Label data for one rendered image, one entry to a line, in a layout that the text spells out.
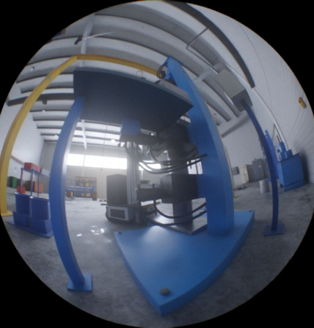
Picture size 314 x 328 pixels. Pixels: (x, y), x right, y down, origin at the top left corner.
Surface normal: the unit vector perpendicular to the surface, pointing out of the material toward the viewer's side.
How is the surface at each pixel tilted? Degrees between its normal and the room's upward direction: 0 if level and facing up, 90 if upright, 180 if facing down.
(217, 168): 90
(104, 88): 180
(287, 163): 90
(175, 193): 90
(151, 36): 174
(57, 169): 90
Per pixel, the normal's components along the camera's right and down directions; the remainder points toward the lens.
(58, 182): 0.49, -0.28
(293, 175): -0.87, -0.07
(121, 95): 0.07, 0.96
